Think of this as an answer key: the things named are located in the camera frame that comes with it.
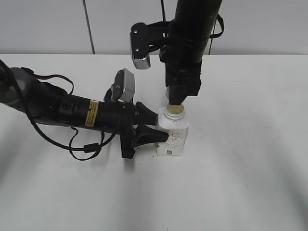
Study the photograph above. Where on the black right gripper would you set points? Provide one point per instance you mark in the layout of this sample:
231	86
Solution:
183	79

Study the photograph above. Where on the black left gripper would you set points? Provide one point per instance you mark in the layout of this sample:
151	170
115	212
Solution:
117	117

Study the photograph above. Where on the white square plastic bottle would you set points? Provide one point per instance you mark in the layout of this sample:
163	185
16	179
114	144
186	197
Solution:
173	121

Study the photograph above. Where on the white screw cap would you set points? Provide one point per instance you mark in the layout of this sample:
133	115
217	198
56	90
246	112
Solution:
168	93

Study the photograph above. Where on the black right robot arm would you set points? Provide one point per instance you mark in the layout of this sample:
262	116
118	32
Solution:
188	36

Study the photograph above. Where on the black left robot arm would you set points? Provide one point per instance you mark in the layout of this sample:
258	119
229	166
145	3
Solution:
47	104

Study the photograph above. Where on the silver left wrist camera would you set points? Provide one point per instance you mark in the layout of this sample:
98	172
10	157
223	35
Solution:
123	88

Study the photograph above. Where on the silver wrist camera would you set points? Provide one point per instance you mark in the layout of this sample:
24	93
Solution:
123	88
145	39

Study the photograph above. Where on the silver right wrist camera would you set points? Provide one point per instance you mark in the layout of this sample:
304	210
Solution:
145	39

